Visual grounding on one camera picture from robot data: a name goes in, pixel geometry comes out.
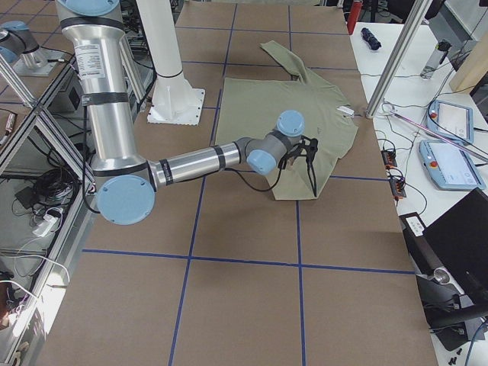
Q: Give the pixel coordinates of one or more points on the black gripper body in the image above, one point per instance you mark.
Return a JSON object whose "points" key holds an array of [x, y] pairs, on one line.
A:
{"points": [[289, 156]]}

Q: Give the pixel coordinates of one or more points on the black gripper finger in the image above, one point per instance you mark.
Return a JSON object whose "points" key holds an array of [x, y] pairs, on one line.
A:
{"points": [[308, 171], [313, 179]]}

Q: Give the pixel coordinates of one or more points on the olive green long-sleeve shirt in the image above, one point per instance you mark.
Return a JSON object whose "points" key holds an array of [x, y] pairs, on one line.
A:
{"points": [[306, 105]]}

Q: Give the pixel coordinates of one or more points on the white Miniso price tag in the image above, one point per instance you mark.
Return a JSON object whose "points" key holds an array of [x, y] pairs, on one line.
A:
{"points": [[346, 110]]}

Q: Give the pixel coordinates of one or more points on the folded dark blue umbrella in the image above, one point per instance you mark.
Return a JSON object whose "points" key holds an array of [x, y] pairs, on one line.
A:
{"points": [[368, 37]]}

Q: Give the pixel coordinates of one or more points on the blue teach pendant near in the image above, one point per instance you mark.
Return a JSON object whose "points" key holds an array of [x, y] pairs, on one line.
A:
{"points": [[450, 168]]}

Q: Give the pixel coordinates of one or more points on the blue teach pendant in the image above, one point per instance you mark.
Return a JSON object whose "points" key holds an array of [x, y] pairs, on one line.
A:
{"points": [[450, 168], [451, 120]]}

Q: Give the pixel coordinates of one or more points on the brown paper table cover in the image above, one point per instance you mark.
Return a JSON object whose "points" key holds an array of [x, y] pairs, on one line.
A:
{"points": [[219, 274]]}

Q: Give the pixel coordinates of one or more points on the blue teach pendant far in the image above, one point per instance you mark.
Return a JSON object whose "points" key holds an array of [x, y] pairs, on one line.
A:
{"points": [[451, 120]]}

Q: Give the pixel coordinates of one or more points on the red cylinder tube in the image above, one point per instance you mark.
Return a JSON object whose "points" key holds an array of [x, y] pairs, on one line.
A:
{"points": [[353, 15]]}

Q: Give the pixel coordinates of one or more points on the grabber reach stick tool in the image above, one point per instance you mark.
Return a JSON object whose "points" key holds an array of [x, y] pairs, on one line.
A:
{"points": [[469, 148]]}

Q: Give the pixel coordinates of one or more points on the clear water bottle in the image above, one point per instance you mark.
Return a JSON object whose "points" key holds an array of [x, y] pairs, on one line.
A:
{"points": [[436, 59]]}

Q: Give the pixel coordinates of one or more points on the black laptop computer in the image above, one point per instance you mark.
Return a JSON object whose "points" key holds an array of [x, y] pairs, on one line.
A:
{"points": [[453, 248]]}

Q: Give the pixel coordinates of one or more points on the white camera pole base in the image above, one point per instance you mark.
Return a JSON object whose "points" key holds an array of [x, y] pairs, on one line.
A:
{"points": [[174, 101]]}

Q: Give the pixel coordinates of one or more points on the aluminium frame post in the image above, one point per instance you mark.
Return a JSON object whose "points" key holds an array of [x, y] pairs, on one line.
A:
{"points": [[409, 30]]}

